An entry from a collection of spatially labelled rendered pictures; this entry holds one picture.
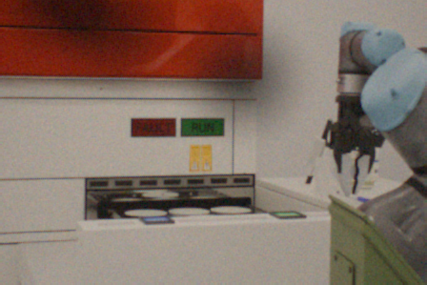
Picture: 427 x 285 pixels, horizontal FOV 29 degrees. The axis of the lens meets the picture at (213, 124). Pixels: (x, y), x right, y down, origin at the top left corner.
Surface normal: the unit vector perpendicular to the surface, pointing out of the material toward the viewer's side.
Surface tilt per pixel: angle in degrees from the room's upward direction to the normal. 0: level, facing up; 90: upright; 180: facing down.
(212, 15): 90
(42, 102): 90
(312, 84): 90
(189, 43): 90
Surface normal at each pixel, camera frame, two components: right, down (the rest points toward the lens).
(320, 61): 0.31, 0.05
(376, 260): 0.10, 0.05
